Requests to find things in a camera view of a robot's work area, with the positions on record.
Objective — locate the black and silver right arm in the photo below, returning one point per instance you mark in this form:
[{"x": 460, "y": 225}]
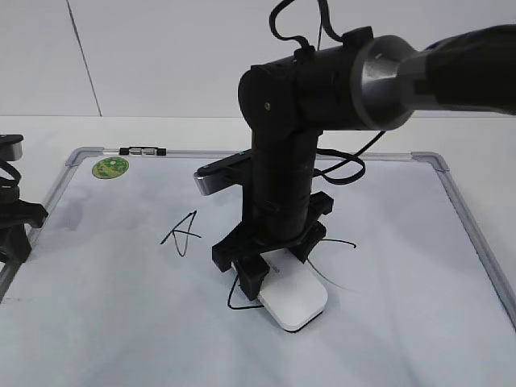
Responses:
[{"x": 365, "y": 83}]

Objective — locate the black and silver board clip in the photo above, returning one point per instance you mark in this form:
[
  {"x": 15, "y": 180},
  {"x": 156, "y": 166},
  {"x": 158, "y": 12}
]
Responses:
[{"x": 143, "y": 151}]

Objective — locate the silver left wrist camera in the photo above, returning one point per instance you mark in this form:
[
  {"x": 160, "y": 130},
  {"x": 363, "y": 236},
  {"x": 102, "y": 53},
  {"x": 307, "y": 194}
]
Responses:
[{"x": 11, "y": 147}]

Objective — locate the round green magnet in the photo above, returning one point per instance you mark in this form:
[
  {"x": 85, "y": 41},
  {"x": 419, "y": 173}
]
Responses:
[{"x": 110, "y": 168}]

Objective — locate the white whiteboard eraser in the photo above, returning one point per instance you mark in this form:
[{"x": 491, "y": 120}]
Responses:
[{"x": 290, "y": 292}]

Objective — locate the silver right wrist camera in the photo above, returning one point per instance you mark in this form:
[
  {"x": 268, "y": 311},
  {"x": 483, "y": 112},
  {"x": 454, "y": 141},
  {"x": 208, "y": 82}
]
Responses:
[{"x": 221, "y": 174}]

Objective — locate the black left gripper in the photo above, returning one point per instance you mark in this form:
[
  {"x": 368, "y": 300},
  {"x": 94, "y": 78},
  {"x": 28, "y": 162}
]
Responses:
[{"x": 15, "y": 245}]

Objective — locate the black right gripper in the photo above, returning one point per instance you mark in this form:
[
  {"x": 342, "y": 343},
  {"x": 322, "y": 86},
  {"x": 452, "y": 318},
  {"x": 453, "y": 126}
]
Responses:
[{"x": 299, "y": 232}]

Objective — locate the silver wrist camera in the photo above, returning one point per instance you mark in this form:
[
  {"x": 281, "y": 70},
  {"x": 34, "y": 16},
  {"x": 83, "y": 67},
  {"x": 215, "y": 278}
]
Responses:
[
  {"x": 221, "y": 174},
  {"x": 11, "y": 147}
]

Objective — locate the white whiteboard with grey frame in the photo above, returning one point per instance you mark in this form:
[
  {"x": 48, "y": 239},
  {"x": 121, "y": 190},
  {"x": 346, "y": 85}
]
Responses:
[{"x": 120, "y": 288}]

